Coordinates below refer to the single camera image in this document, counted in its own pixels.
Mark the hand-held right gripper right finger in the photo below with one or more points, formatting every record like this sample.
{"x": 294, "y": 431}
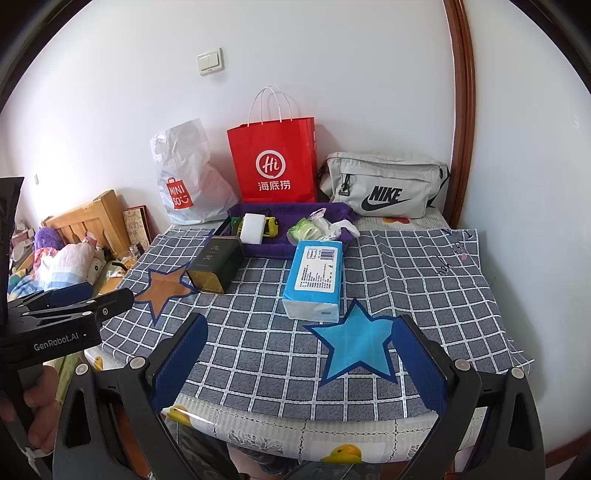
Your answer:
{"x": 420, "y": 364}

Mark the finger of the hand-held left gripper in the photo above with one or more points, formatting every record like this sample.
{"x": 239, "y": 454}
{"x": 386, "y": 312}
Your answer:
{"x": 69, "y": 293}
{"x": 101, "y": 304}

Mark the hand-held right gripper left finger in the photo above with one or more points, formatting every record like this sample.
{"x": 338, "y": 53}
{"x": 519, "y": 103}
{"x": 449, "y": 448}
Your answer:
{"x": 180, "y": 364}

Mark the white foam sponge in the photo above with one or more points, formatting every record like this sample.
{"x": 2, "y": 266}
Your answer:
{"x": 252, "y": 227}

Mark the purple towel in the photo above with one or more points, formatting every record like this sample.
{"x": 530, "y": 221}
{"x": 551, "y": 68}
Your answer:
{"x": 277, "y": 242}

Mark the yellow black pouch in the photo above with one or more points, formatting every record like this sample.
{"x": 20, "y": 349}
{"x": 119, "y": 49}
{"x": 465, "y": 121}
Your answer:
{"x": 271, "y": 226}

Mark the person's left hand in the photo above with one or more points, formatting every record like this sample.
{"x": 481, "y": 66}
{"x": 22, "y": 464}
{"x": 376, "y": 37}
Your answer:
{"x": 41, "y": 401}

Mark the colourful printed quilt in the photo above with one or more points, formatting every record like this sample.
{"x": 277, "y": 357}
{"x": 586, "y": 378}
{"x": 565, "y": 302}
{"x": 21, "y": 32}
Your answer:
{"x": 60, "y": 270}

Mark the wooden nightstand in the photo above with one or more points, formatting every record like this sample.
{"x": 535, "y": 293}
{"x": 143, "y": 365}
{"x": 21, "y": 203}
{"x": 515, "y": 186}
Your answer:
{"x": 117, "y": 274}

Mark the purple plush toy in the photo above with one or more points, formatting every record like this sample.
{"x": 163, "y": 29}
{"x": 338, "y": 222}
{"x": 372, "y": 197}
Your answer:
{"x": 48, "y": 237}

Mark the wooden bed headboard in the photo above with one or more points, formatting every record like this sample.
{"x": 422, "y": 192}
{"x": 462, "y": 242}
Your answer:
{"x": 87, "y": 221}

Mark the illustrated book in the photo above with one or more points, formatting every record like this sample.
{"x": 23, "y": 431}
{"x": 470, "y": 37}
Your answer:
{"x": 137, "y": 226}

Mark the checked tablecloth with stars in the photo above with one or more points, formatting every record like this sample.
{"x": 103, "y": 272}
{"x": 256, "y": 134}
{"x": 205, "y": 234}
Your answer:
{"x": 268, "y": 341}

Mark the dark tea tin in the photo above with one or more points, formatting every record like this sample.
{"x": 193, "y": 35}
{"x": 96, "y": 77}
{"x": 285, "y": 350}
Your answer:
{"x": 217, "y": 265}

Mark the blue tissue pack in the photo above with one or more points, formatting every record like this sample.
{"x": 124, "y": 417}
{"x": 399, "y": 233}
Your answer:
{"x": 314, "y": 277}

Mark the white plastic shopping bag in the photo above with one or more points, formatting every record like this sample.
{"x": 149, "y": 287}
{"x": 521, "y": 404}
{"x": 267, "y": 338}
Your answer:
{"x": 189, "y": 175}

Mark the grey waist bag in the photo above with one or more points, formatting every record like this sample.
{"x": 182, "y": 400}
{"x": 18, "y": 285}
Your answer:
{"x": 383, "y": 184}

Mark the red paper bag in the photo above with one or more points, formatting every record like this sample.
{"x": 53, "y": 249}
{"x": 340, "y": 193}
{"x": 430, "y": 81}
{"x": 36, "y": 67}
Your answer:
{"x": 274, "y": 152}

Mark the white light switch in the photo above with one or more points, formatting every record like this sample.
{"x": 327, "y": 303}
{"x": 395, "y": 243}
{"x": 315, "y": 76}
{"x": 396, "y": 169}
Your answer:
{"x": 210, "y": 62}

